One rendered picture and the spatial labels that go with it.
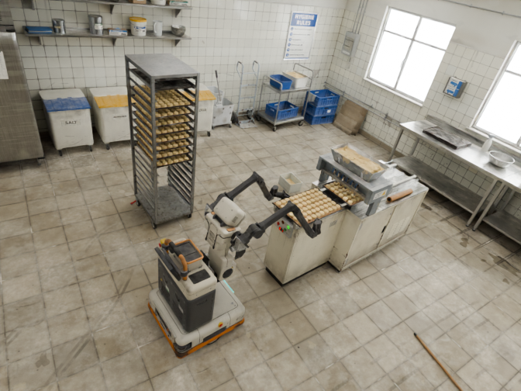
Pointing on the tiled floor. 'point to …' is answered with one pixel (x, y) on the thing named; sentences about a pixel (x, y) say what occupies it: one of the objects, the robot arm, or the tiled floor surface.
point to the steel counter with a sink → (471, 199)
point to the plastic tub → (290, 182)
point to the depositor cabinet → (374, 224)
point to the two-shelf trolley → (279, 102)
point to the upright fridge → (15, 99)
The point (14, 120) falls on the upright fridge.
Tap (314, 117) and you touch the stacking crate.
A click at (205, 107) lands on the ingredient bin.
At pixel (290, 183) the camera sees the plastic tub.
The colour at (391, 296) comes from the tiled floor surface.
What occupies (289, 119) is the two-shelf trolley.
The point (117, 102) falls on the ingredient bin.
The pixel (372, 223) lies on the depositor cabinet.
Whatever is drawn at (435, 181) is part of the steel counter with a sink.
